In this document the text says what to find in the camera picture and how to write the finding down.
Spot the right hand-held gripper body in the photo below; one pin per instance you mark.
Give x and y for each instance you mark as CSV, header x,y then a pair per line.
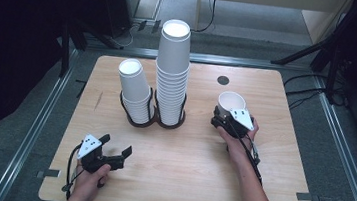
x,y
241,119

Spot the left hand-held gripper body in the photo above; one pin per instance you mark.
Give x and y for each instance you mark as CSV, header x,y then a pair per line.
x,y
91,146

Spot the white paper cup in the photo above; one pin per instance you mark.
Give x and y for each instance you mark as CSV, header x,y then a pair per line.
x,y
230,101

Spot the tall stack of paper cups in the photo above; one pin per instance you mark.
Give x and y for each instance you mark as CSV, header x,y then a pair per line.
x,y
173,56

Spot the person's right hand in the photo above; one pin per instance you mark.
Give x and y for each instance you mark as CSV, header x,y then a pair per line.
x,y
238,148

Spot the person's left hand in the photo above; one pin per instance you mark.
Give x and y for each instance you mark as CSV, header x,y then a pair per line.
x,y
85,186

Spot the black round table grommet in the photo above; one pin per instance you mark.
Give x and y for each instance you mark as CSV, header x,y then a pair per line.
x,y
223,80

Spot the grey tape strip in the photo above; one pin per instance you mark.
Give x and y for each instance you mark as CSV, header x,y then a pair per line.
x,y
49,173
305,196

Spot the short stack of paper cups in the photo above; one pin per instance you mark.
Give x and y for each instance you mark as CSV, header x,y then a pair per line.
x,y
132,85

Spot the black tripod stand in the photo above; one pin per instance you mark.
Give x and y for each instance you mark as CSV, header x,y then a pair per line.
x,y
298,54

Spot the black stand legs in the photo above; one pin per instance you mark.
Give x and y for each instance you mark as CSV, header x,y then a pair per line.
x,y
65,55

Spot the dark curtain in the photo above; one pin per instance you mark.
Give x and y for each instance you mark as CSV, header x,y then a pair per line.
x,y
4,45

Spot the black cabinet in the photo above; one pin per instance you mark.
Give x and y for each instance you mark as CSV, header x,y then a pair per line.
x,y
116,0

